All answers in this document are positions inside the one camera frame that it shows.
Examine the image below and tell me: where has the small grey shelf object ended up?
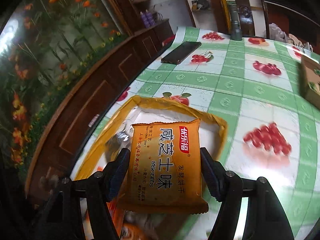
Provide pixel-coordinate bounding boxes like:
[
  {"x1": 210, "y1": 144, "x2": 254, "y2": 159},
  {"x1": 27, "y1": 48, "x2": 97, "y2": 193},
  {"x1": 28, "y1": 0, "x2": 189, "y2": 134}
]
[{"x1": 191, "y1": 0, "x2": 210, "y2": 11}]

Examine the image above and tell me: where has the orange snack packet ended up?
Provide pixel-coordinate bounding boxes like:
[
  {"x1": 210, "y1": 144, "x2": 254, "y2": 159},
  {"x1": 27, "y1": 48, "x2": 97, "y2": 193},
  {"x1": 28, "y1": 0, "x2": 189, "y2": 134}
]
[{"x1": 107, "y1": 200, "x2": 150, "y2": 240}]

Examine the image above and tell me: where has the black smartphone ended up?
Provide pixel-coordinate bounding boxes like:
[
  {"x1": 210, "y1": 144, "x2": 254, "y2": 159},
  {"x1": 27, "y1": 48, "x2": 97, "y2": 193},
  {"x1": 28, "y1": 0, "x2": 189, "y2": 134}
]
[{"x1": 161, "y1": 41, "x2": 202, "y2": 64}]

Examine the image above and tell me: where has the white plastic bag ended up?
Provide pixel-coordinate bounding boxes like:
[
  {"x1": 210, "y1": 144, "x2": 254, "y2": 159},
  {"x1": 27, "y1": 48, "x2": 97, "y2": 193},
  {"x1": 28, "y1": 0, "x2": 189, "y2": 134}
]
[{"x1": 269, "y1": 23, "x2": 288, "y2": 42}]

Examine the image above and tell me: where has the brown silver snack packet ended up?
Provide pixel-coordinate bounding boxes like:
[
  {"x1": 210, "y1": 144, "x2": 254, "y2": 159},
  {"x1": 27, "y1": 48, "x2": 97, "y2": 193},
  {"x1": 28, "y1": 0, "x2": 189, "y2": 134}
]
[{"x1": 105, "y1": 127, "x2": 133, "y2": 155}]

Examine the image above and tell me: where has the dark wooden chair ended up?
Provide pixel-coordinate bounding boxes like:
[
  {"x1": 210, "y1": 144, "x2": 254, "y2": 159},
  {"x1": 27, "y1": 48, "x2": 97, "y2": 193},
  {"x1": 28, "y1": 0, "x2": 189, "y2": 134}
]
[{"x1": 211, "y1": 0, "x2": 270, "y2": 39}]

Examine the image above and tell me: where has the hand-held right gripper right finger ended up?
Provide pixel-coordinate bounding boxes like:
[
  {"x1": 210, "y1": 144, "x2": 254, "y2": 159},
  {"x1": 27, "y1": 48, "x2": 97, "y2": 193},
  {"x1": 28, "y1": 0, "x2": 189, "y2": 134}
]
[{"x1": 199, "y1": 147, "x2": 295, "y2": 240}]

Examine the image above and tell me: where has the yellow rimmed white tray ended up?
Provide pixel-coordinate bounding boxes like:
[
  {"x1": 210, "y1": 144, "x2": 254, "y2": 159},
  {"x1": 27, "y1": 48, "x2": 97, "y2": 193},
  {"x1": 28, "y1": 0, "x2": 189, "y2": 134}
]
[{"x1": 74, "y1": 95, "x2": 228, "y2": 240}]

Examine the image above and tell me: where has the flat cardboard box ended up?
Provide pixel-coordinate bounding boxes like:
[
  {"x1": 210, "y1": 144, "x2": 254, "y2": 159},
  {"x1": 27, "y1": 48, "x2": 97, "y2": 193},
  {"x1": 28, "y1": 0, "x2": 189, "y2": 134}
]
[{"x1": 299, "y1": 55, "x2": 320, "y2": 110}]

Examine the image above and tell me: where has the orange biscuit packet red label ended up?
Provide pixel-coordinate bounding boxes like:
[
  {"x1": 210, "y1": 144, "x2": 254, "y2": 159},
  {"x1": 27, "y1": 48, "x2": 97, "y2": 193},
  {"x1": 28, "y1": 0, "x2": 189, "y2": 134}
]
[{"x1": 116, "y1": 119, "x2": 209, "y2": 215}]

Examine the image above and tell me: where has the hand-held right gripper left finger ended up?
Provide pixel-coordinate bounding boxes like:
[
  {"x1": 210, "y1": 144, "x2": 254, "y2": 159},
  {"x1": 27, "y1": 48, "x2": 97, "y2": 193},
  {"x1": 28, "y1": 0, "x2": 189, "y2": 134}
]
[{"x1": 32, "y1": 147, "x2": 132, "y2": 240}]

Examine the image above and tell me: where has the flower wall poster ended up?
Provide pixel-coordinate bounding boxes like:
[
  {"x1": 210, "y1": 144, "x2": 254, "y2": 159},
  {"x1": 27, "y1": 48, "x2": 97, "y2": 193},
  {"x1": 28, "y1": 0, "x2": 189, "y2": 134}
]
[{"x1": 0, "y1": 0, "x2": 130, "y2": 170}]

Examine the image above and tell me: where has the dark wooden cabinet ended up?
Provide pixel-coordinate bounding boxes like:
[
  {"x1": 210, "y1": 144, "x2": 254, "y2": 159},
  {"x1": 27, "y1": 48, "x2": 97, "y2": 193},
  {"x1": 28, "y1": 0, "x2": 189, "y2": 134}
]
[{"x1": 25, "y1": 19, "x2": 175, "y2": 195}]

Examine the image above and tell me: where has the green checkered fruit tablecloth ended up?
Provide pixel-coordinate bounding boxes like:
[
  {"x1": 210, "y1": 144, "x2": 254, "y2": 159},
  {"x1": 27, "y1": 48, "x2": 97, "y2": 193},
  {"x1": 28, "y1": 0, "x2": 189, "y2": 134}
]
[{"x1": 72, "y1": 26, "x2": 320, "y2": 240}]

